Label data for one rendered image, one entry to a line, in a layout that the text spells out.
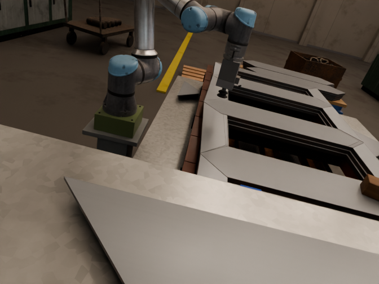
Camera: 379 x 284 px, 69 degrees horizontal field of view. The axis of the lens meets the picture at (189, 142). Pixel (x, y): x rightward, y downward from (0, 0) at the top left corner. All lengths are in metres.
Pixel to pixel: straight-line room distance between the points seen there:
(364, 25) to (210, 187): 12.69
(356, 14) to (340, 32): 0.74
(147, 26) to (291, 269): 1.08
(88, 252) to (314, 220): 0.34
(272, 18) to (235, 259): 11.73
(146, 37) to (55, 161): 0.88
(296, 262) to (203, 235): 0.12
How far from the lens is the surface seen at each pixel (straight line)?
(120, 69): 1.17
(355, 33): 12.99
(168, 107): 1.59
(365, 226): 0.57
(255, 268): 0.36
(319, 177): 1.03
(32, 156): 0.49
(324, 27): 12.52
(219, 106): 1.27
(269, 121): 1.30
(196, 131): 1.10
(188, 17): 0.94
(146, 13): 1.26
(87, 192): 0.39
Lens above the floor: 1.34
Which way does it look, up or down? 30 degrees down
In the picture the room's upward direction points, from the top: 15 degrees clockwise
